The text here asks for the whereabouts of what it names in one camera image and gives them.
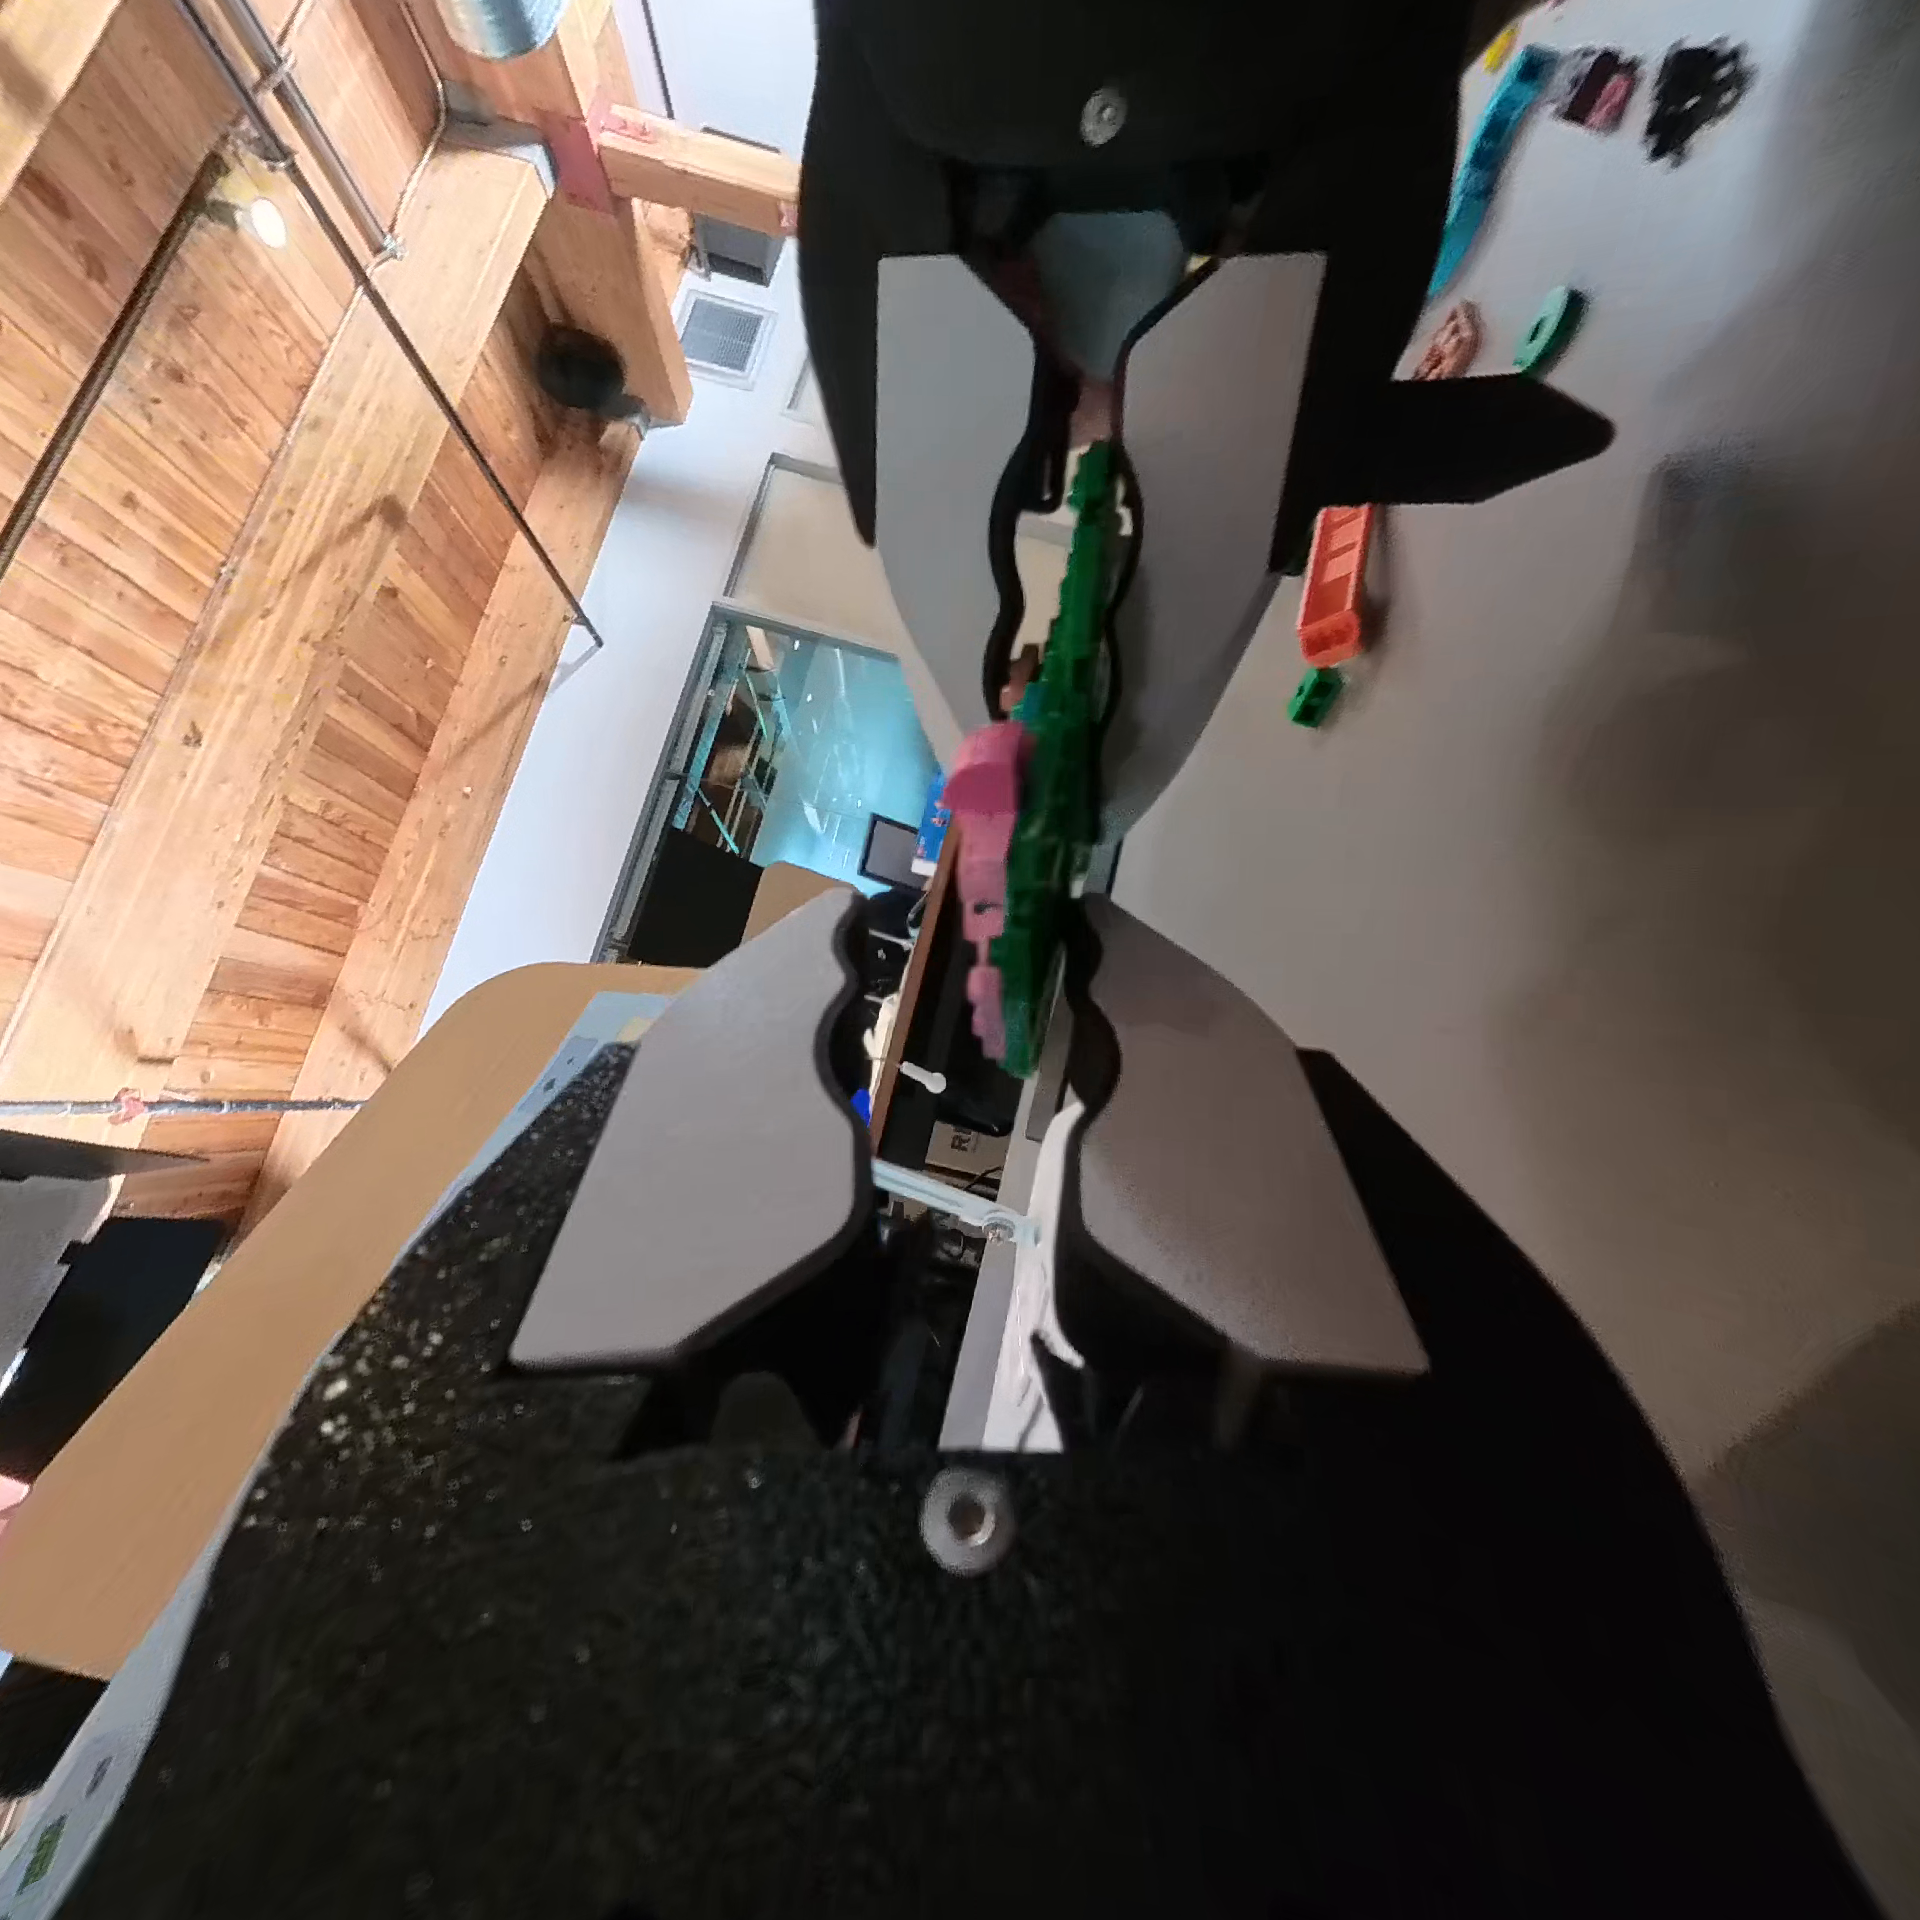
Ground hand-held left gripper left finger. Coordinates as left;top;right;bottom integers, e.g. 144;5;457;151
507;887;877;1374

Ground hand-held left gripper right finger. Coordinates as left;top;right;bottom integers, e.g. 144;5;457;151
1048;892;1429;1425

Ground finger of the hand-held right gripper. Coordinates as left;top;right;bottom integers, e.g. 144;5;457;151
1102;248;1332;825
873;252;1052;748

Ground green lego plate build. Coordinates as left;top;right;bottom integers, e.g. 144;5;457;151
943;438;1147;1078

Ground long orange lego piece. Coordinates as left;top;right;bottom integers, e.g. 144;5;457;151
1297;504;1380;666

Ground light blue curved lego piece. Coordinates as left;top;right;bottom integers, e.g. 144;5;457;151
1424;43;1560;296

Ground dark brown lego plate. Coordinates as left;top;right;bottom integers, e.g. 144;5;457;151
1642;42;1755;164

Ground lego instruction booklet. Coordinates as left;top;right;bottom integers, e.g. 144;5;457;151
0;989;667;1915

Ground white air vent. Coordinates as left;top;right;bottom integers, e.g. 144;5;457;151
670;285;780;388

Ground black panel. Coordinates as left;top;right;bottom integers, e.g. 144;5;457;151
620;828;765;969

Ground black ceiling dome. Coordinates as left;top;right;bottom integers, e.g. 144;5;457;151
534;320;648;425

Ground metal ventilation duct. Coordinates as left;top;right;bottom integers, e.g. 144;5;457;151
433;0;604;64

